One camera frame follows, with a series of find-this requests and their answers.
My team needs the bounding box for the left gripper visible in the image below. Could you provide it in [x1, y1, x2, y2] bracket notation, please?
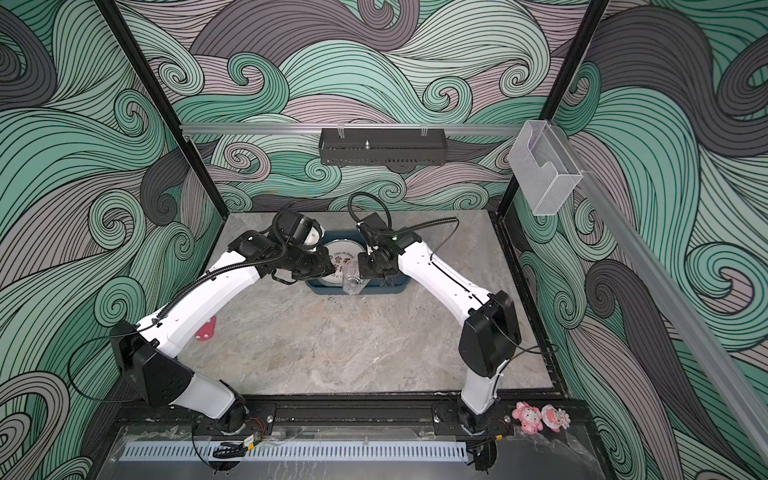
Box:
[285, 247, 339, 280]

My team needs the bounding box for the clear cup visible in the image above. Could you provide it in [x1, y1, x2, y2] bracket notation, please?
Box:
[342, 267, 369, 295]

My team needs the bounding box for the enjoy the moment plate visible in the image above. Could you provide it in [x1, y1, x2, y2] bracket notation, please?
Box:
[319, 239, 364, 287]

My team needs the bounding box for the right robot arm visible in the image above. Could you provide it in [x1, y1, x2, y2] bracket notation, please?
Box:
[358, 236, 521, 421]

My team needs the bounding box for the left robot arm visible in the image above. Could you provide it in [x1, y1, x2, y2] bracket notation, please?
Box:
[110, 230, 335, 434]

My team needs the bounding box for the teal plastic bin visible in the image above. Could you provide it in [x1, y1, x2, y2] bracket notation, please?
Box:
[305, 230, 410, 296]

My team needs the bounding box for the white rabbit figurine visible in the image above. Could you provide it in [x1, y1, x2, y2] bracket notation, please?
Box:
[194, 316, 216, 342]

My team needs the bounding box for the pink white plush toy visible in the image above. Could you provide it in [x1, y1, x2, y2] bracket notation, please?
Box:
[541, 404, 571, 433]

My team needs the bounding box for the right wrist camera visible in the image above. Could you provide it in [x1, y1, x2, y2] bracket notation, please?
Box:
[357, 212, 395, 248]

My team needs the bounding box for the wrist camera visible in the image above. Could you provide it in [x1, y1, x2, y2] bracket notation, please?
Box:
[273, 208, 325, 251]
[357, 212, 395, 248]

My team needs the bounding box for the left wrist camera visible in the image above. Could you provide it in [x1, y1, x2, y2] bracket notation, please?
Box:
[273, 208, 325, 251]

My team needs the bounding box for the black wall shelf tray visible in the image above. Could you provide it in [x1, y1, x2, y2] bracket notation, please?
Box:
[318, 127, 448, 167]

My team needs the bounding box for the black frame post left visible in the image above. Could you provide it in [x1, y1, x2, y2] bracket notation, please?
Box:
[94, 0, 229, 220]

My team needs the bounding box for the black frame post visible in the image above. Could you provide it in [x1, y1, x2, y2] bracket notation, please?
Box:
[497, 1, 609, 217]
[94, 0, 229, 220]

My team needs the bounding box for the aluminium rail back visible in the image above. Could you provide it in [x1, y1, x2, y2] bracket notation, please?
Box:
[180, 122, 523, 137]

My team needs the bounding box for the aluminium rail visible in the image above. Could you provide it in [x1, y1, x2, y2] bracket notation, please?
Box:
[180, 122, 523, 137]
[546, 123, 767, 460]

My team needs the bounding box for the clear acrylic wall holder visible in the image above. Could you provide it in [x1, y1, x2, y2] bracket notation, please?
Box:
[508, 120, 583, 216]

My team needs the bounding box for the black frame post right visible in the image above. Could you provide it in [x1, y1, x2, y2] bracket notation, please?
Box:
[497, 1, 609, 217]

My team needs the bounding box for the white slotted cable duct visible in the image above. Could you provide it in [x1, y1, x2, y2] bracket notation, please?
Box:
[118, 440, 469, 463]

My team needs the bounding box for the aluminium rail right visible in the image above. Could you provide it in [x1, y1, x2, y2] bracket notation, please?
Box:
[546, 123, 767, 460]

